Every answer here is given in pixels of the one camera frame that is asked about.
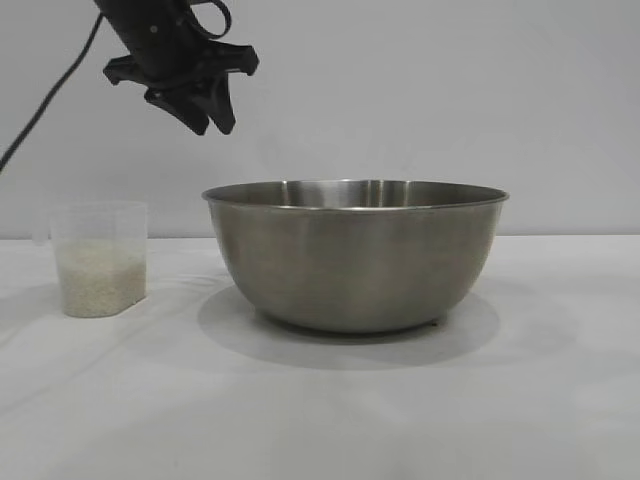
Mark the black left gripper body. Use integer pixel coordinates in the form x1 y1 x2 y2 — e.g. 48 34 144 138
103 0 260 92

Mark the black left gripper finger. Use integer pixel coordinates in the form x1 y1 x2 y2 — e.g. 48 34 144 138
144 87 210 136
200 74 236 134

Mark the clear plastic measuring cup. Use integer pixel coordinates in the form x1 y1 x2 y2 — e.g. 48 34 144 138
32 200 149 319

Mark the white uncooked rice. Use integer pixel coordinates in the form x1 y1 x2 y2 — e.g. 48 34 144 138
57 248 148 318

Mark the stainless steel mixing bowl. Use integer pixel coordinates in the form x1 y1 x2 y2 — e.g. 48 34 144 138
201 178 511 335

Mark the black looped cable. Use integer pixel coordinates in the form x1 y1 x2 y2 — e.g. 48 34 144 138
187 0 235 40

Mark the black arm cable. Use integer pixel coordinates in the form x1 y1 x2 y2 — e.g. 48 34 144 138
0 12 106 171

